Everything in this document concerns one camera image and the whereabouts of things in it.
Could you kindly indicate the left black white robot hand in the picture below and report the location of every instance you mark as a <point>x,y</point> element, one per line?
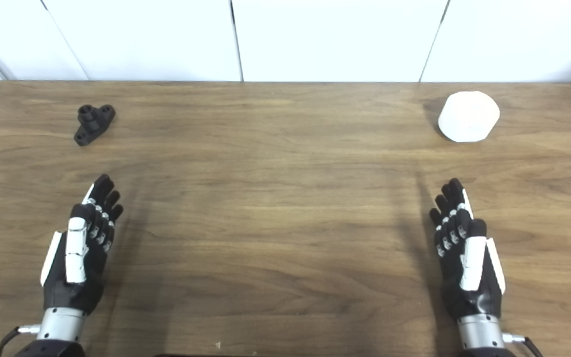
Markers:
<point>75,277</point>

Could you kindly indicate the round white plastic piece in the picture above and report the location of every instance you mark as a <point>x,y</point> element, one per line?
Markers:
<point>469,116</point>

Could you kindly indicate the black flanged holder part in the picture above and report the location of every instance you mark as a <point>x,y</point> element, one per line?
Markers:
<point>94,124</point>

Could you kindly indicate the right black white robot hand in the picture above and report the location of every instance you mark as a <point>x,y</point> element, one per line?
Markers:
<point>474,292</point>

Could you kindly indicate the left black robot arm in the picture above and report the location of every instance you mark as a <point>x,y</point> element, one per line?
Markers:
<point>60,327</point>

